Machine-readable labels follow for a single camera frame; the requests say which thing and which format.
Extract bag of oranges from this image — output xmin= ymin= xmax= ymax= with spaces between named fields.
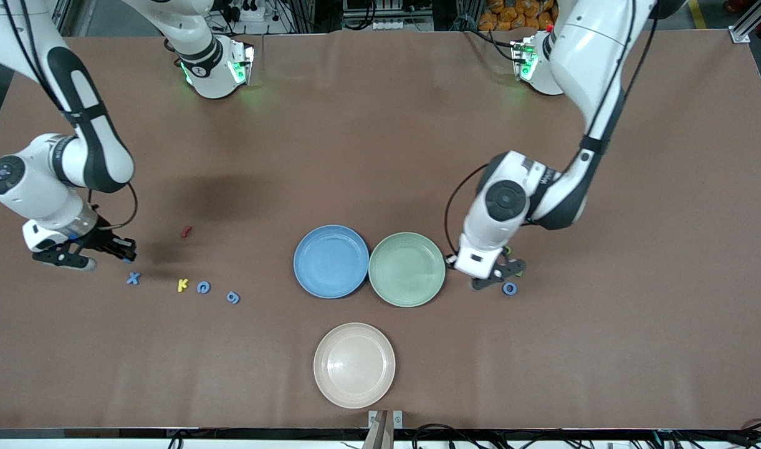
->
xmin=479 ymin=0 xmax=555 ymax=32

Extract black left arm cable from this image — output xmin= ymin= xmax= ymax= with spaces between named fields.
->
xmin=444 ymin=0 xmax=661 ymax=258

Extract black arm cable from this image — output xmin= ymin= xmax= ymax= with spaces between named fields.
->
xmin=444 ymin=0 xmax=661 ymax=258
xmin=3 ymin=0 xmax=138 ymax=233

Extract tan mounting bar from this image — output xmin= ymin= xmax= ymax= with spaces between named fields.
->
xmin=363 ymin=410 xmax=395 ymax=449

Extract green plate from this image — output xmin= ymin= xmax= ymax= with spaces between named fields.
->
xmin=368 ymin=232 xmax=446 ymax=307

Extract aluminium frame profile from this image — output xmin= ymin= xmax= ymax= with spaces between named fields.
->
xmin=731 ymin=0 xmax=761 ymax=44

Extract metal table edge bracket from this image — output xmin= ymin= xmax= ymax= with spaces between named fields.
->
xmin=368 ymin=410 xmax=404 ymax=430

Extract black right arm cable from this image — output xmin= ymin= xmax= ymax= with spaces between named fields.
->
xmin=3 ymin=0 xmax=138 ymax=233

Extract blue plate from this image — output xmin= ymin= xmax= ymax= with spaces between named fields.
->
xmin=294 ymin=224 xmax=370 ymax=299

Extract beige plate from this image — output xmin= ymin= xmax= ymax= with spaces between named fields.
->
xmin=313 ymin=322 xmax=396 ymax=409

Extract brown table mat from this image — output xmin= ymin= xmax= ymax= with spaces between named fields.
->
xmin=0 ymin=28 xmax=761 ymax=431

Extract black floor cables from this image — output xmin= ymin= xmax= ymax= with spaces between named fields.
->
xmin=411 ymin=424 xmax=481 ymax=449

